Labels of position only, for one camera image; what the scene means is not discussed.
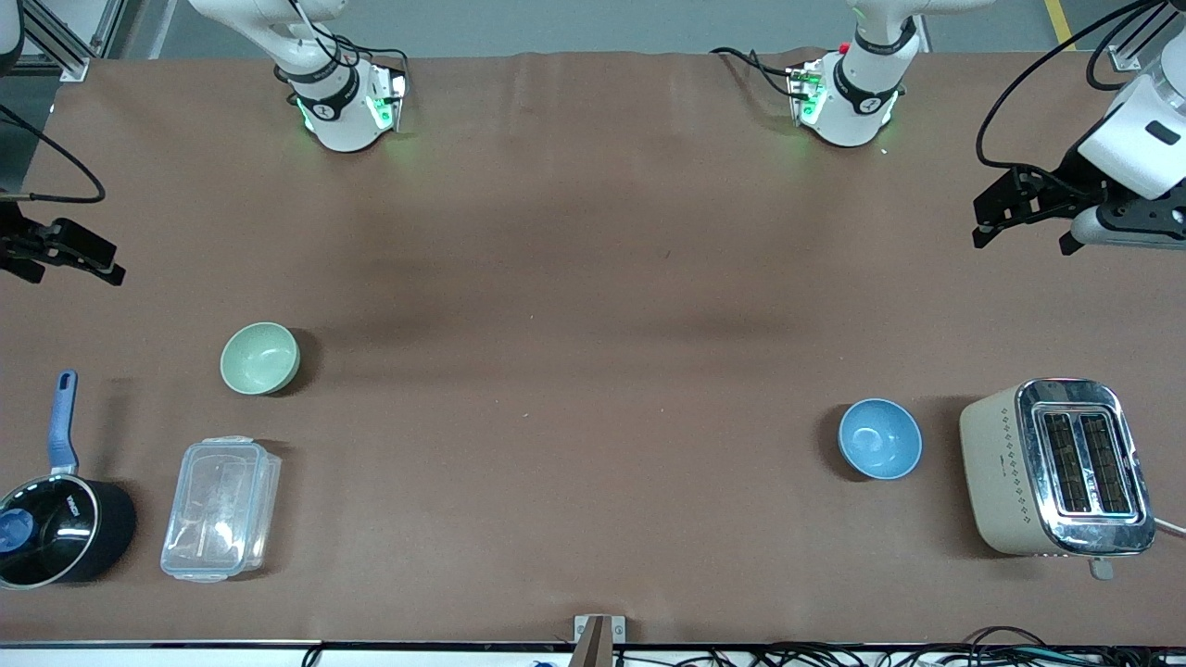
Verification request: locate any green bowl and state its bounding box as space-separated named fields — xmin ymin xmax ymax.
xmin=220 ymin=321 xmax=302 ymax=396

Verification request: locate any blue bowl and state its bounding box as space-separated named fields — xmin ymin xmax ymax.
xmin=838 ymin=398 xmax=924 ymax=481

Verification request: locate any beige chrome toaster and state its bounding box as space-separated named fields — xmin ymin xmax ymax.
xmin=959 ymin=377 xmax=1158 ymax=582

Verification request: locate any clear plastic food container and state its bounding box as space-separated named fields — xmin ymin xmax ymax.
xmin=160 ymin=436 xmax=283 ymax=584

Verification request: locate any glass lid with blue knob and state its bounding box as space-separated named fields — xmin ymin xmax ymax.
xmin=0 ymin=475 xmax=99 ymax=587

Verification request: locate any brown table mat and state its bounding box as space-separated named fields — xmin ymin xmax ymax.
xmin=0 ymin=48 xmax=1186 ymax=647

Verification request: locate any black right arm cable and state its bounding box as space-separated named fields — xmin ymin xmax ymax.
xmin=0 ymin=104 xmax=106 ymax=205

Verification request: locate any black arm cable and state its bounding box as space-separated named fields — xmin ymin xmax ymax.
xmin=974 ymin=0 xmax=1186 ymax=200
xmin=0 ymin=104 xmax=106 ymax=205

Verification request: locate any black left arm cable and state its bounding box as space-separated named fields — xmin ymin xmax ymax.
xmin=974 ymin=0 xmax=1186 ymax=200

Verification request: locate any aluminium frame profile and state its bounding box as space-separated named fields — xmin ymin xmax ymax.
xmin=1105 ymin=0 xmax=1170 ymax=72
xmin=17 ymin=0 xmax=126 ymax=83

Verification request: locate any black saucepan with blue handle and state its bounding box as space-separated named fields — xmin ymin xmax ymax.
xmin=0 ymin=370 xmax=138 ymax=591

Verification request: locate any black left base cable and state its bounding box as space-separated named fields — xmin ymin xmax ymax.
xmin=709 ymin=46 xmax=800 ymax=99

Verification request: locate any black floor cable bundle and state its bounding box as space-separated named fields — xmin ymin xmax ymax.
xmin=612 ymin=626 xmax=1186 ymax=667

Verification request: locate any metal table edge bracket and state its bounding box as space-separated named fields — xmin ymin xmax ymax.
xmin=573 ymin=614 xmax=627 ymax=667

